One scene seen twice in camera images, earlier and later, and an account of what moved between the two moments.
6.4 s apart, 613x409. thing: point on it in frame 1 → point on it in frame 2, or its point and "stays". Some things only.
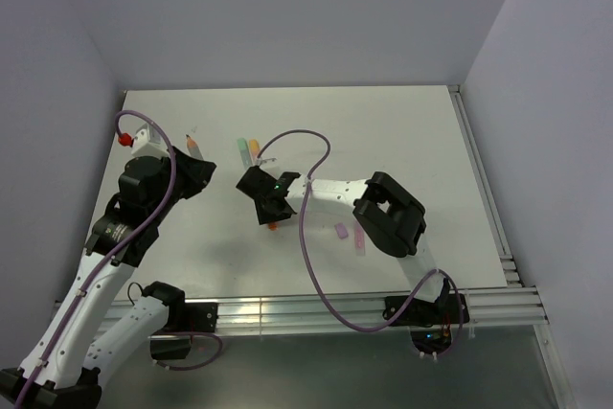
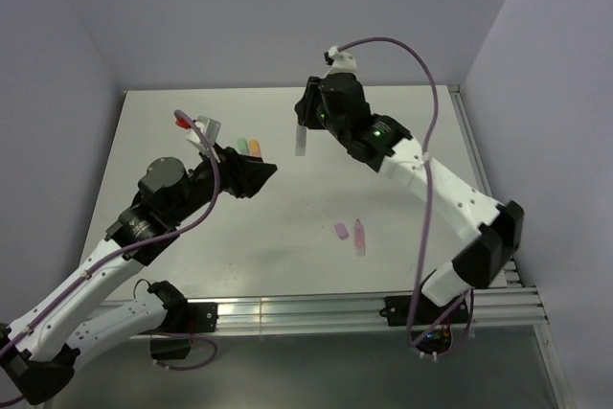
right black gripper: [264, 217] → [305, 108]
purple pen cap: [341, 230] stays
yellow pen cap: [254, 145] stays
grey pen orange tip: [192, 148] → [301, 139]
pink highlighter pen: [360, 241] stays
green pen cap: [242, 145] stays
